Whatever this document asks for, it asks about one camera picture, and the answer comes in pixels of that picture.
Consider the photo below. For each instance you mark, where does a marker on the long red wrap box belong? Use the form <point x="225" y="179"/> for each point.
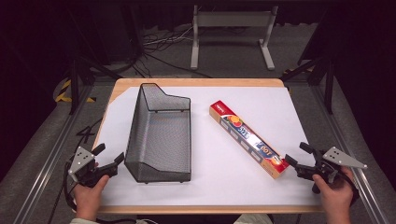
<point x="249" y="138"/>

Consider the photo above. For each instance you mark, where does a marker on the white table sheet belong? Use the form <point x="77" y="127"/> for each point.
<point x="218" y="186"/>

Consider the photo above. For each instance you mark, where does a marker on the black tripod stand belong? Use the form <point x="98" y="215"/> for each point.
<point x="328" y="87"/>
<point x="74" y="84"/>

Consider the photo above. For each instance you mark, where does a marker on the person's light trousers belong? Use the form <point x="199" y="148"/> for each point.
<point x="252" y="219"/>

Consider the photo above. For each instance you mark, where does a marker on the person's light sleeve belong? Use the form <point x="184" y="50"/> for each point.
<point x="81" y="221"/>

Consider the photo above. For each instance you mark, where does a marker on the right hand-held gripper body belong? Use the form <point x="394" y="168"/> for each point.
<point x="342" y="157"/>

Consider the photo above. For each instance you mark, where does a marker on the person's right hand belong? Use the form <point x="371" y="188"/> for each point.
<point x="336" y="196"/>

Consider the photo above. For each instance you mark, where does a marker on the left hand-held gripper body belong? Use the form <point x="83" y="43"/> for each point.
<point x="81" y="159"/>

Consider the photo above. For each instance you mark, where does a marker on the grey metal stand frame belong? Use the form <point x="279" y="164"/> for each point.
<point x="233" y="19"/>

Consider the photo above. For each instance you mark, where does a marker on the yellow black hazard tape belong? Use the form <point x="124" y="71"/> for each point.
<point x="62" y="93"/>

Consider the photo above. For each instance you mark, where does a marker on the person's left hand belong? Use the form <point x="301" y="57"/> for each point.
<point x="88" y="197"/>

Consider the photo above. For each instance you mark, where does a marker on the aluminium floor rail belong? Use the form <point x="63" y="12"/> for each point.
<point x="364" y="189"/>
<point x="46" y="168"/>

